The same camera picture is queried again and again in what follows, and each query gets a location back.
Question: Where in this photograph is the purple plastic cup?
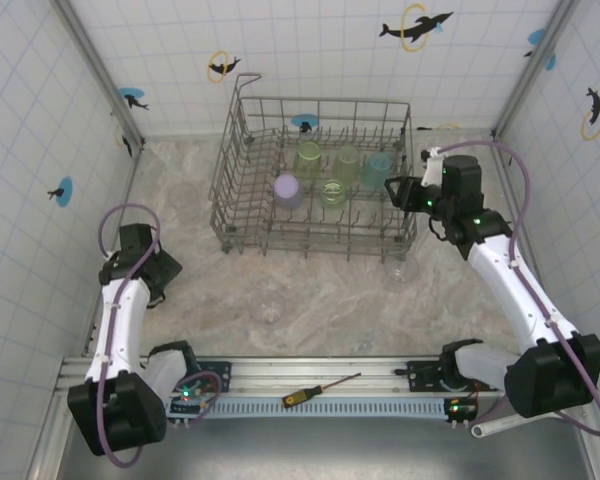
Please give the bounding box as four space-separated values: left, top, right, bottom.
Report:
272 172 305 210

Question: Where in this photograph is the aluminium frame post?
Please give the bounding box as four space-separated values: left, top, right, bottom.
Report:
52 0 146 151
490 0 581 139

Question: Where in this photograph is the large dolphin yellow ring sticker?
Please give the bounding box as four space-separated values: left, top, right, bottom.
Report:
378 3 455 53

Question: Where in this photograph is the small dolphin yellow ring sticker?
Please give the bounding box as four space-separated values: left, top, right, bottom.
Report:
207 49 243 83

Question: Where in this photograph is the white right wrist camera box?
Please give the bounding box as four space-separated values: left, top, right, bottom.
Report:
419 146 450 189

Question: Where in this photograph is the black seal yellow ring sticker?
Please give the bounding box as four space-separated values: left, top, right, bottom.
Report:
114 123 134 159
580 87 600 142

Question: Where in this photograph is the steel sheet panel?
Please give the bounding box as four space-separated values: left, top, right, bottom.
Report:
54 414 596 480

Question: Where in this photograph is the slotted pale blue cable duct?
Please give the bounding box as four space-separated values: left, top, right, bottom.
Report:
164 398 449 419

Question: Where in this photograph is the grey wire dish rack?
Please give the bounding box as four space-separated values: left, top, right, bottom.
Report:
208 73 419 264

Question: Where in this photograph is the teal plastic cup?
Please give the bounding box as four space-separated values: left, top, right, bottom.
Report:
362 152 395 190

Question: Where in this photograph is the silver adjustable wrench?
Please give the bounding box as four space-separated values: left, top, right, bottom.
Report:
469 407 521 440

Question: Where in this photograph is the green translucent plastic cup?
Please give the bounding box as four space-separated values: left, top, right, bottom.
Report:
332 144 361 184
319 178 350 211

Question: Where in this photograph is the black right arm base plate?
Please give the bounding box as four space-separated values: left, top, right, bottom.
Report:
407 359 451 394

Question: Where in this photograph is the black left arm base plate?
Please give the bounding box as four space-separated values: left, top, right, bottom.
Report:
194 359 233 394

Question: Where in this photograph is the black yellow screwdriver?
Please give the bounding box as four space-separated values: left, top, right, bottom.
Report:
281 372 363 409

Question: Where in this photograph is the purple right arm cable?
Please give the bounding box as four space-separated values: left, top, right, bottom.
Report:
439 139 600 439

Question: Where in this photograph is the clear plastic cup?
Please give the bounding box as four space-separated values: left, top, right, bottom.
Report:
248 273 287 325
382 257 420 285

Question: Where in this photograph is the pale frosted green cup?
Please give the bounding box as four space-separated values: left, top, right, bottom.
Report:
293 141 324 179

